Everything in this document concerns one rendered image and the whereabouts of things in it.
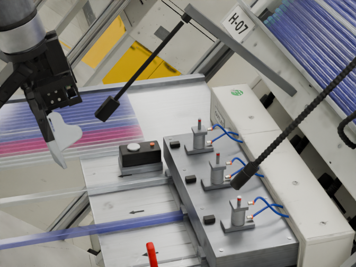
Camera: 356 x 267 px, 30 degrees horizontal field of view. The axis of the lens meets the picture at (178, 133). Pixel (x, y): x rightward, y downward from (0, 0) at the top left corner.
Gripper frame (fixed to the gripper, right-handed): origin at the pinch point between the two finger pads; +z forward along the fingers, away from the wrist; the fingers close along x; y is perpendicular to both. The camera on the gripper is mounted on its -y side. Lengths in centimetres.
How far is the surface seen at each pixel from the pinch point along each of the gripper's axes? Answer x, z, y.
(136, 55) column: 283, 139, 33
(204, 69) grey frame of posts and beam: 38, 18, 34
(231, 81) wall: 247, 159, 82
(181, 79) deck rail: 36.0, 17.7, 28.1
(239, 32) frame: 31, 8, 43
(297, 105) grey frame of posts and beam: -1.8, 8.5, 42.8
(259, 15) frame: 27, 4, 47
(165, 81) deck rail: 36.0, 16.7, 24.4
